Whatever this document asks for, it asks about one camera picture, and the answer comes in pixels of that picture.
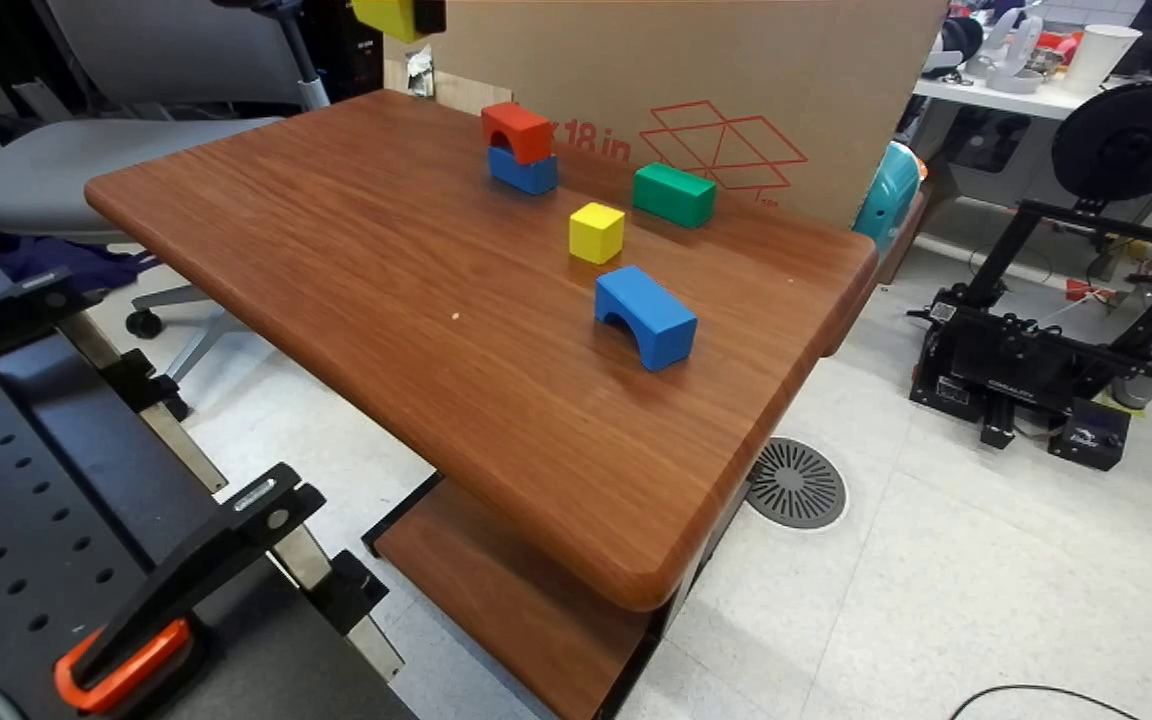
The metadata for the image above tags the round floor drain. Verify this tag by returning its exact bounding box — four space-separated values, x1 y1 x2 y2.
744 437 849 528

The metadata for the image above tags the large cardboard box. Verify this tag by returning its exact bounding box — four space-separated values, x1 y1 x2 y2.
438 0 949 228

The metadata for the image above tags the blue block under orange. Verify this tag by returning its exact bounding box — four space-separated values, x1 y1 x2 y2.
489 143 560 195

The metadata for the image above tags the blue arch block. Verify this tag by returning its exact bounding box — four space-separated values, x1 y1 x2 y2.
595 266 699 372

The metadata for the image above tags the black orange clamp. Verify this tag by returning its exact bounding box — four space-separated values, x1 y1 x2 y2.
54 466 325 715

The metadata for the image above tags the orange arch block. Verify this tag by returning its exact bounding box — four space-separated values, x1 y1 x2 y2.
480 105 555 165

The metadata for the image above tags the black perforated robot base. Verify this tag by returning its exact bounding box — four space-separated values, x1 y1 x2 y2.
0 274 412 720

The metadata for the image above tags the black 3D printer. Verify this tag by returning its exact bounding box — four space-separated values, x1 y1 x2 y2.
903 78 1152 476

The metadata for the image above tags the small yellow cube block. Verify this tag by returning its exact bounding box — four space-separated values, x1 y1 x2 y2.
567 205 628 266

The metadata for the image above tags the green rectangular block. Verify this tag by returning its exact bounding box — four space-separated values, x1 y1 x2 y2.
632 165 715 228

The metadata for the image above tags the wooden table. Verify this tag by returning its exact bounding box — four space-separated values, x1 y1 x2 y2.
89 91 877 720

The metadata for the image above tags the grey office chair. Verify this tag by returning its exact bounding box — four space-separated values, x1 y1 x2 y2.
0 0 329 295

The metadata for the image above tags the large yellow rectangular block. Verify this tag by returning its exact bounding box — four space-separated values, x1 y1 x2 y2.
348 0 447 41

